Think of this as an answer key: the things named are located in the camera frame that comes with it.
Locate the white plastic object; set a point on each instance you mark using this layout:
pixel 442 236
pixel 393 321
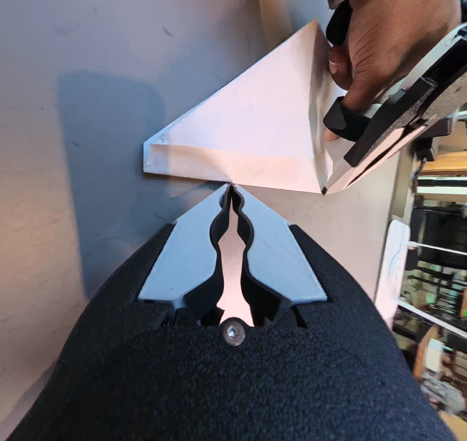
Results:
pixel 392 266

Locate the cluttered storage shelf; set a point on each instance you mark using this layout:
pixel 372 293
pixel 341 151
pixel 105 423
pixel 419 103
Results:
pixel 437 284

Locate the white paper sheet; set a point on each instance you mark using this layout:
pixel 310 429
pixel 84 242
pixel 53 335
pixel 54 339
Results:
pixel 255 120

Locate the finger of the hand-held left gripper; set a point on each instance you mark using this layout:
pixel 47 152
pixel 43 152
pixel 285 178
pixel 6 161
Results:
pixel 386 160
pixel 337 176

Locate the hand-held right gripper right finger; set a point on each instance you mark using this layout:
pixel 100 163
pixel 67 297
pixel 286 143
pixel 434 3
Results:
pixel 284 258

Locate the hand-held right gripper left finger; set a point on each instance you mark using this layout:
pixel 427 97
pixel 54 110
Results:
pixel 182 258

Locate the grey desk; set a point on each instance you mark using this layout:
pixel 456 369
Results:
pixel 73 47

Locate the person's left hand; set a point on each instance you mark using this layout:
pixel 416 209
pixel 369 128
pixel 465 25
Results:
pixel 394 29

